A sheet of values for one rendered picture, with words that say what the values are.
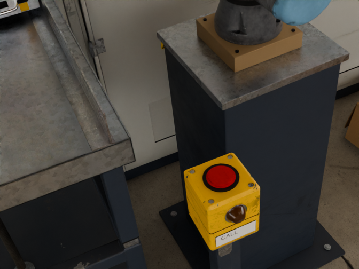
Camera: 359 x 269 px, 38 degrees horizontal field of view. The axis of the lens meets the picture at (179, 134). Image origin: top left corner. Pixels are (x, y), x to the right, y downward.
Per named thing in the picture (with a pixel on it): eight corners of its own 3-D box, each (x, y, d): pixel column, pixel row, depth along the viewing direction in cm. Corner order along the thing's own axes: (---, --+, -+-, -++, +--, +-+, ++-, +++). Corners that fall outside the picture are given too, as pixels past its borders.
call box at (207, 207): (260, 231, 76) (262, 186, 69) (211, 253, 74) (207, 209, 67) (234, 194, 81) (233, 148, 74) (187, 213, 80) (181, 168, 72)
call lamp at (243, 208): (251, 222, 71) (251, 207, 68) (229, 232, 70) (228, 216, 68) (246, 215, 72) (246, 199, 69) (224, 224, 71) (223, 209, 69)
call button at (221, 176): (241, 187, 71) (241, 179, 70) (214, 198, 70) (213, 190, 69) (227, 167, 73) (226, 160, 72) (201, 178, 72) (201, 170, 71)
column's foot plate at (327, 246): (266, 165, 192) (266, 160, 191) (345, 254, 163) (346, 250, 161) (158, 213, 180) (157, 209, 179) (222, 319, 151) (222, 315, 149)
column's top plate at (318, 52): (267, -1, 136) (267, -8, 135) (349, 60, 115) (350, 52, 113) (156, 37, 128) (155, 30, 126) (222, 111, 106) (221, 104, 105)
